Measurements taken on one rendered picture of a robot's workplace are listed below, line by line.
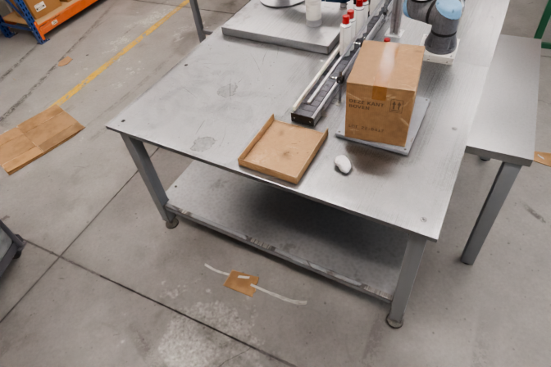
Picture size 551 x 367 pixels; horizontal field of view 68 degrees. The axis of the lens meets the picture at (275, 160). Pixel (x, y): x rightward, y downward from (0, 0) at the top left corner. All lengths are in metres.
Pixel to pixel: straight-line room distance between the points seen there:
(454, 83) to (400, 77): 0.56
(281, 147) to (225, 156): 0.23
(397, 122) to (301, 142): 0.39
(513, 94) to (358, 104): 0.78
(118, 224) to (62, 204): 0.47
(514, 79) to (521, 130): 0.35
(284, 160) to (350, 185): 0.29
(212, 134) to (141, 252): 1.02
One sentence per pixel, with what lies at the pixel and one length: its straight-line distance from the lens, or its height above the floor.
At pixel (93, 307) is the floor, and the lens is 2.49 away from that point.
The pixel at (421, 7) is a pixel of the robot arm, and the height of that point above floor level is 1.07.
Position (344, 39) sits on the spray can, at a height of 0.98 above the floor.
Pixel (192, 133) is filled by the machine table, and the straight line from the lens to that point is 1.83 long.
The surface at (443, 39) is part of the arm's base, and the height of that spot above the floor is 0.94.
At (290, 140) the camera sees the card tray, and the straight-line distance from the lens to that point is 1.70.
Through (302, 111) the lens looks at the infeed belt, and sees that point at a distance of 1.76.
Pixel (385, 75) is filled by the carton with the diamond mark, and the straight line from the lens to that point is 1.55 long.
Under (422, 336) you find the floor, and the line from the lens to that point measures 2.18.
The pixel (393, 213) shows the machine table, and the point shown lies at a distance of 1.47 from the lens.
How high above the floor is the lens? 1.99
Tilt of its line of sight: 46 degrees down
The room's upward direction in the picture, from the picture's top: 8 degrees counter-clockwise
